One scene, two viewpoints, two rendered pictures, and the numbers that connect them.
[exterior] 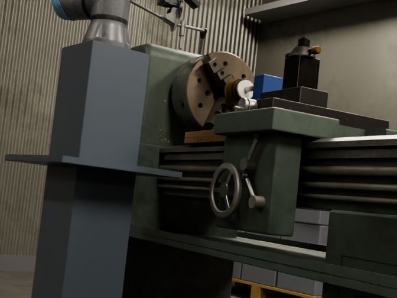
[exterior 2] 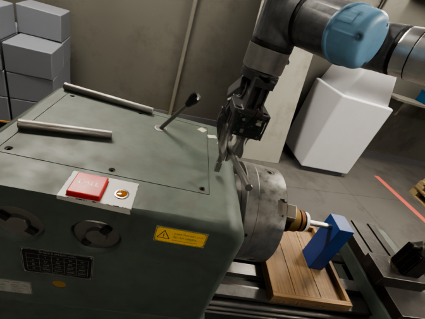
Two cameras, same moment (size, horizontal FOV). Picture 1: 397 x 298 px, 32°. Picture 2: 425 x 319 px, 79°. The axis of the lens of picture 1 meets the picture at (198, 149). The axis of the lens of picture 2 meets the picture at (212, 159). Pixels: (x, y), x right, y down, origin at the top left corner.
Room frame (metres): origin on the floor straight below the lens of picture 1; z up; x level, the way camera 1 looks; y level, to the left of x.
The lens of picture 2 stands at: (2.58, 0.65, 1.63)
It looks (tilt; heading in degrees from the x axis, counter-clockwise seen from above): 31 degrees down; 286
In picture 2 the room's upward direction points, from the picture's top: 20 degrees clockwise
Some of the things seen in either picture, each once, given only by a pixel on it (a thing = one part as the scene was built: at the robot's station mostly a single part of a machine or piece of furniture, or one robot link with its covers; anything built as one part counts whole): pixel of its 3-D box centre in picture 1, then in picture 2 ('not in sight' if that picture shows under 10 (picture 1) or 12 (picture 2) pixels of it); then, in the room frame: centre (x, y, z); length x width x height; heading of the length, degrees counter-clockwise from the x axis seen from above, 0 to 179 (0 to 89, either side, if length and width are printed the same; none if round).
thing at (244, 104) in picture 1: (243, 105); not in sight; (1.92, -0.11, 0.95); 0.07 x 0.04 x 0.04; 119
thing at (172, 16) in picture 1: (171, 18); (238, 149); (2.67, 0.16, 1.38); 0.06 x 0.03 x 0.09; 119
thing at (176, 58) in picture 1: (165, 106); (126, 195); (2.94, 0.16, 1.06); 0.59 x 0.48 x 0.39; 29
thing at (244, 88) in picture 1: (254, 88); (317, 224); (2.37, -0.17, 1.08); 0.13 x 0.07 x 0.07; 29
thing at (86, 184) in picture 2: not in sight; (88, 187); (2.88, 0.36, 1.26); 0.06 x 0.06 x 0.02; 29
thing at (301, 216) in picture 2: (237, 91); (289, 218); (2.46, -0.12, 1.08); 0.09 x 0.09 x 0.09; 29
